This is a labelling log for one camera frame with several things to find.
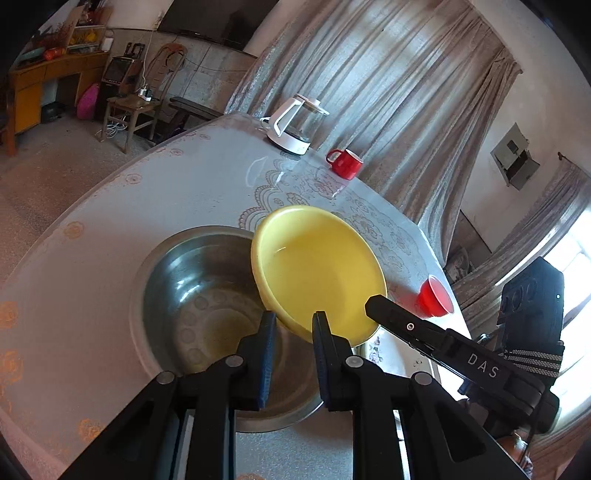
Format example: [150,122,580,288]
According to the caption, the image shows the grey wall electrical box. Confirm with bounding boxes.
[490,122,541,190]

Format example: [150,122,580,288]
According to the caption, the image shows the black wall television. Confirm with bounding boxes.
[157,0,280,51]

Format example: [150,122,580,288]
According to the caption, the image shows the pink bag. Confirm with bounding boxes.
[76,84,100,121]

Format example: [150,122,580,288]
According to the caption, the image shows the yellow plastic bowl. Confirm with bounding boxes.
[250,206,387,348]

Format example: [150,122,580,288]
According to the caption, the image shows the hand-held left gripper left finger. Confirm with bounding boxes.
[60,310,278,480]

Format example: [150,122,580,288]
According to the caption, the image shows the black speaker box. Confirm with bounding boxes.
[95,56,139,116]

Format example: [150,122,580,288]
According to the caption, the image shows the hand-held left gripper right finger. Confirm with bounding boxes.
[311,310,532,480]

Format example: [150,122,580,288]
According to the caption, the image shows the black bench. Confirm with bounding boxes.
[168,97,222,134]

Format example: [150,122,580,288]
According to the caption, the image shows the red plastic bowl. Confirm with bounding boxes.
[416,275,454,318]

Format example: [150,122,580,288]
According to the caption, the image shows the bundle of bags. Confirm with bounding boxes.
[445,247,476,283]

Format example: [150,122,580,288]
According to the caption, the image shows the wooden desk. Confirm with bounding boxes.
[9,48,109,158]

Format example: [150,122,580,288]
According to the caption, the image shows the wooden chair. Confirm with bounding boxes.
[102,44,185,153]

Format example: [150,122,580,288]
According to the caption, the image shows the wooden shelf with ornaments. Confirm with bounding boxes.
[67,4,114,54]

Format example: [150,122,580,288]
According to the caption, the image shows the narrow grey window curtain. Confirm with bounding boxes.
[455,161,591,324]

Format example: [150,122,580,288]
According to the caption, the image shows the stainless steel bowl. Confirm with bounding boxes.
[130,225,324,432]

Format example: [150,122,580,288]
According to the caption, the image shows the wide grey curtain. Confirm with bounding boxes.
[226,0,522,268]

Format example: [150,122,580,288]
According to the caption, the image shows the window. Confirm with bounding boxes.
[540,222,591,324]

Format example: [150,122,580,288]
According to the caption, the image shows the white glass electric kettle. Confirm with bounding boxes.
[260,93,331,155]

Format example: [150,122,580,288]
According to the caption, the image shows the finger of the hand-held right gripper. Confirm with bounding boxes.
[365,295,458,358]

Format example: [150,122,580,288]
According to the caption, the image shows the red mug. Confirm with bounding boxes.
[326,148,364,181]

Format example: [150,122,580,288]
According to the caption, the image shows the white plate with red characters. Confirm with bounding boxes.
[355,330,446,388]

